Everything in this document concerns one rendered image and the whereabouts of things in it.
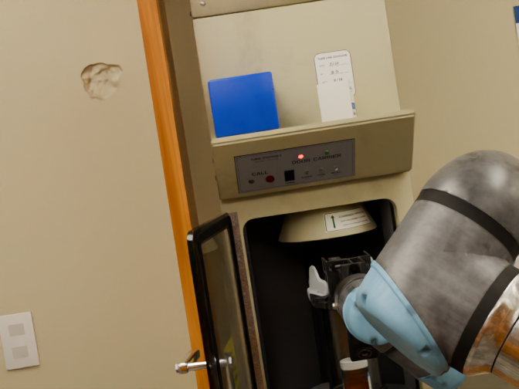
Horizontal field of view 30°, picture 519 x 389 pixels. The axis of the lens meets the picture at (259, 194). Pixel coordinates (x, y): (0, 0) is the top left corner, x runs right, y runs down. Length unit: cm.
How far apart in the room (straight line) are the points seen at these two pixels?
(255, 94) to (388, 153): 24
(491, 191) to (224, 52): 75
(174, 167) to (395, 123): 35
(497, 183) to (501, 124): 116
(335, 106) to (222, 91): 18
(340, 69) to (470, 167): 68
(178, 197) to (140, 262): 55
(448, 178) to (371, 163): 61
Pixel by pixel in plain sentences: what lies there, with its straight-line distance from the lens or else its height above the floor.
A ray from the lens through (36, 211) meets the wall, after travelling 207.
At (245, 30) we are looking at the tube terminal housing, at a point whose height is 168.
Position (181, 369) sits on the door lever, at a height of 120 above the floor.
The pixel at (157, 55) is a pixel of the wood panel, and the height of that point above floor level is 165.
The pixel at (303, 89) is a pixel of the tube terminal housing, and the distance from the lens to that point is 161.
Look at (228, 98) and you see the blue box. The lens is 150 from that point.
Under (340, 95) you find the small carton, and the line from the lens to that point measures 154.
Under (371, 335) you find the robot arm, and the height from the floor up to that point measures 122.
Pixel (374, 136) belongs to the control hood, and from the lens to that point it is 154.
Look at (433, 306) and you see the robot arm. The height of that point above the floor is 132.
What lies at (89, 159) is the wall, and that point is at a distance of 205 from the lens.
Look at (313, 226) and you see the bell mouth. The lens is 164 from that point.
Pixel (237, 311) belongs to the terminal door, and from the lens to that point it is 155.
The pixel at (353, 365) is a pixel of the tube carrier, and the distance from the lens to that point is 161.
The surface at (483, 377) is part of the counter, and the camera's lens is 211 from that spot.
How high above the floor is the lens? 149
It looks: 3 degrees down
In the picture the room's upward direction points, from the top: 9 degrees counter-clockwise
